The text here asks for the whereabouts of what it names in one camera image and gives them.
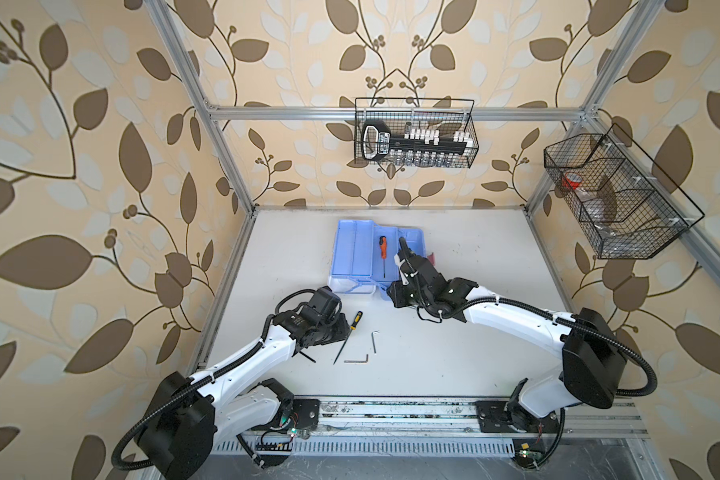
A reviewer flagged red handled screwdriver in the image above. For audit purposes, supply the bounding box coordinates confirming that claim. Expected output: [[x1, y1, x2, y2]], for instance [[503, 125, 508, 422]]
[[379, 235, 388, 278]]

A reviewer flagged white and blue tool box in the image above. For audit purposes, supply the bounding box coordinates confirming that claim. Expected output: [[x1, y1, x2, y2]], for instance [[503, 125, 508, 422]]
[[328, 220, 427, 301]]

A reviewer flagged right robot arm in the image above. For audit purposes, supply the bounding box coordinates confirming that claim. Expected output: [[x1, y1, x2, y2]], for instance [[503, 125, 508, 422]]
[[387, 250, 658, 432]]

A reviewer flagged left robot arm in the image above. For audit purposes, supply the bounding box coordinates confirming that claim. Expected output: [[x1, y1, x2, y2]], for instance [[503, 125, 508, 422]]
[[111, 288, 352, 479]]

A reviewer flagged flat lying hex key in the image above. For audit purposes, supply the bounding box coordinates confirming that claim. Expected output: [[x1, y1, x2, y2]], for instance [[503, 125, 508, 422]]
[[343, 354, 370, 365]]

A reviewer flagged upright small hex key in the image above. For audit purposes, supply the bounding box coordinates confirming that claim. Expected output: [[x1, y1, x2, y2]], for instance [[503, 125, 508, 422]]
[[371, 330, 379, 355]]

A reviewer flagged black socket set holder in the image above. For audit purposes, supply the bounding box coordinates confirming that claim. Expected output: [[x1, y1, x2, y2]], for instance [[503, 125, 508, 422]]
[[358, 120, 476, 161]]

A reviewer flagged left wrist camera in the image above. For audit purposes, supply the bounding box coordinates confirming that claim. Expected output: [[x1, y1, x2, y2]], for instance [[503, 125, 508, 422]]
[[308, 286, 341, 318]]

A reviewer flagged black yellow handled screwdriver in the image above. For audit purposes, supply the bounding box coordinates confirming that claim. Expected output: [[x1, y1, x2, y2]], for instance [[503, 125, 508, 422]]
[[333, 311, 363, 365]]

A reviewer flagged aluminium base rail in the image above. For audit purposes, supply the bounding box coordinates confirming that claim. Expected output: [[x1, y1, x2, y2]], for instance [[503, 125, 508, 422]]
[[215, 395, 649, 438]]

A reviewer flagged back wire basket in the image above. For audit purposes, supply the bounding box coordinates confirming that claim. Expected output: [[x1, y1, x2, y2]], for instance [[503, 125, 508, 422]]
[[354, 96, 479, 169]]

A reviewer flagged wire basket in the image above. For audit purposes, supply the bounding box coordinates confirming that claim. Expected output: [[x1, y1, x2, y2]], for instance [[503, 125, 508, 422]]
[[544, 124, 705, 260], [354, 96, 479, 169]]

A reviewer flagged aluminium frame bar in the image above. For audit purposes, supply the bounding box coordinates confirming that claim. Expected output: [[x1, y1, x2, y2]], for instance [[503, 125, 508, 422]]
[[209, 105, 586, 124]]

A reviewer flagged right wire basket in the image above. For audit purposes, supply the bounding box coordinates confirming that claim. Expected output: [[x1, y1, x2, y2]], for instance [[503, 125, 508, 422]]
[[544, 124, 705, 260]]

